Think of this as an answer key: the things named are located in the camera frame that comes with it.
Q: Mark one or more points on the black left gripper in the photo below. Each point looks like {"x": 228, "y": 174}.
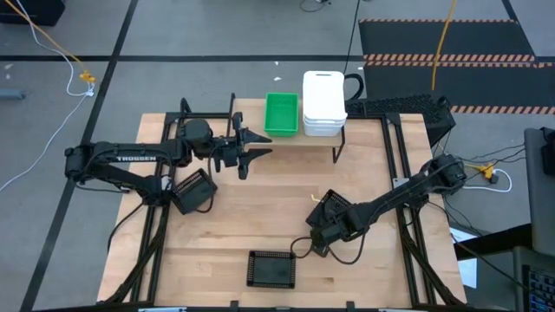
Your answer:
{"x": 227, "y": 151}

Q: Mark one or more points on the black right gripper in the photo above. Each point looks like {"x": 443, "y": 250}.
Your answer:
{"x": 340, "y": 227}

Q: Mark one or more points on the black plastic basket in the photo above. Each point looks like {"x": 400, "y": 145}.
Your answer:
{"x": 193, "y": 193}
{"x": 331, "y": 203}
{"x": 271, "y": 269}

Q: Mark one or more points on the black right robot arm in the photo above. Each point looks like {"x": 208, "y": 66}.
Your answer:
{"x": 412, "y": 188}

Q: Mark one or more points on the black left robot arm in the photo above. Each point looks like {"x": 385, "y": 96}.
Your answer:
{"x": 130, "y": 158}

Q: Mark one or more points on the wooden shelf with black legs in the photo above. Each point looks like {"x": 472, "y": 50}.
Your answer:
{"x": 312, "y": 141}

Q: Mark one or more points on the white paper sheet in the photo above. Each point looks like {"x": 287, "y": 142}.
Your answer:
{"x": 467, "y": 264}

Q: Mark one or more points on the black perforated case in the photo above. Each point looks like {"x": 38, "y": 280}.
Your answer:
{"x": 399, "y": 106}

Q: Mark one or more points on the dark board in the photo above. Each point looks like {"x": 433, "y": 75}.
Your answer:
{"x": 490, "y": 242}

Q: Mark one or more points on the yellow plug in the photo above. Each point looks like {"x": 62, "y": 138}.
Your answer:
{"x": 487, "y": 170}

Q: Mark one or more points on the black hazard-striped floor mat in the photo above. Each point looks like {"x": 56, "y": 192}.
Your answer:
{"x": 477, "y": 39}
{"x": 477, "y": 82}

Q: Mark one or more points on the grey flat object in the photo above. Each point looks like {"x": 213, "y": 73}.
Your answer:
{"x": 12, "y": 93}

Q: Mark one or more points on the black box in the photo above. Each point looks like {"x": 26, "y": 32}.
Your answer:
{"x": 30, "y": 11}

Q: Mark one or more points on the black metal table frame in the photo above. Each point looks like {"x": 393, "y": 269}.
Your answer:
{"x": 191, "y": 115}

